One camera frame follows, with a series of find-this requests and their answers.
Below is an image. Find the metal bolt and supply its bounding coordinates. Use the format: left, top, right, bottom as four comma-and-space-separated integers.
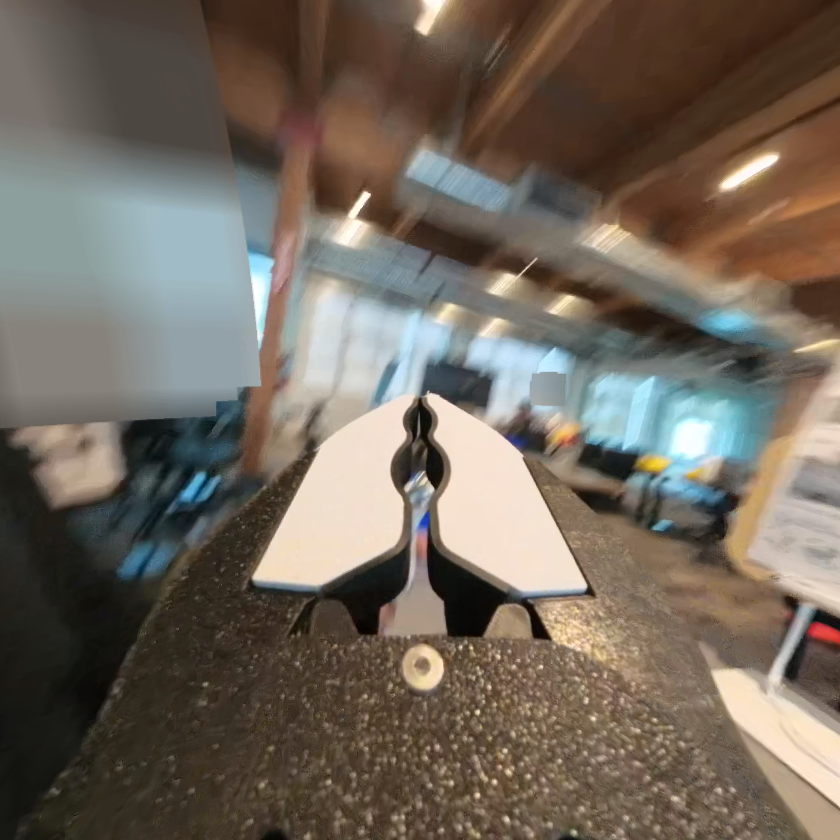
401, 440, 437, 618

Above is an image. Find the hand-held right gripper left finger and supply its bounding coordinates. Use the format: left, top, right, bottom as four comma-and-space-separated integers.
250, 394, 421, 602

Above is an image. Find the wooden support post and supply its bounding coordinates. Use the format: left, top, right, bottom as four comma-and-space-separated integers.
241, 0, 329, 476

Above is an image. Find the large black monitor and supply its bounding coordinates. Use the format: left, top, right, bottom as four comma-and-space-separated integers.
420, 363, 496, 410

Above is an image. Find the white base document stand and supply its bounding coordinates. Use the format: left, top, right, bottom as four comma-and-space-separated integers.
709, 368, 840, 808

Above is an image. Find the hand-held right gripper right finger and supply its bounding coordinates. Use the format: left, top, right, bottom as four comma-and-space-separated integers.
423, 392, 590, 605

